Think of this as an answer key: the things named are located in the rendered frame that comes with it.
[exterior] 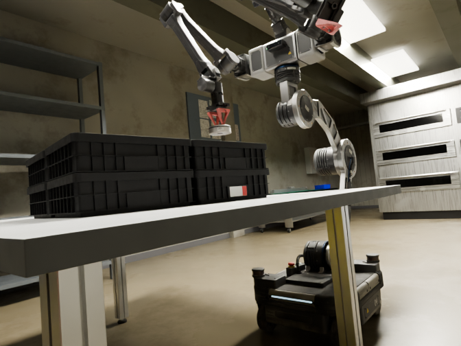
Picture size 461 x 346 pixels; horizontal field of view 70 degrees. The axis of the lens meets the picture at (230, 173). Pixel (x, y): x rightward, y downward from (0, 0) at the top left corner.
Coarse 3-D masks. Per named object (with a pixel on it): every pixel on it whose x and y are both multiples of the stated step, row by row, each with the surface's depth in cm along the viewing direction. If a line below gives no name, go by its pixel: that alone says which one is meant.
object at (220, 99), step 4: (212, 96) 152; (216, 96) 151; (220, 96) 152; (212, 100) 152; (216, 100) 151; (220, 100) 151; (212, 104) 152; (220, 104) 148; (224, 104) 151; (228, 104) 151; (208, 108) 155
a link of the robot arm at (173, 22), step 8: (176, 8) 155; (176, 16) 157; (168, 24) 158; (176, 24) 156; (176, 32) 157; (184, 32) 155; (184, 40) 156; (192, 40) 157; (192, 48) 155; (192, 56) 156; (200, 56) 154; (200, 64) 154; (208, 64) 154; (200, 72) 155; (208, 72) 154
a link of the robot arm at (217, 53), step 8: (168, 8) 156; (168, 16) 159; (184, 16) 164; (184, 24) 166; (192, 24) 166; (192, 32) 168; (200, 32) 168; (200, 40) 169; (208, 40) 170; (208, 48) 171; (216, 48) 171; (216, 56) 173; (232, 56) 173; (216, 64) 176; (224, 72) 177
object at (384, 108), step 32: (384, 96) 583; (416, 96) 573; (448, 96) 542; (384, 128) 604; (416, 128) 570; (448, 128) 543; (384, 160) 605; (416, 160) 571; (448, 160) 543; (416, 192) 574; (448, 192) 543
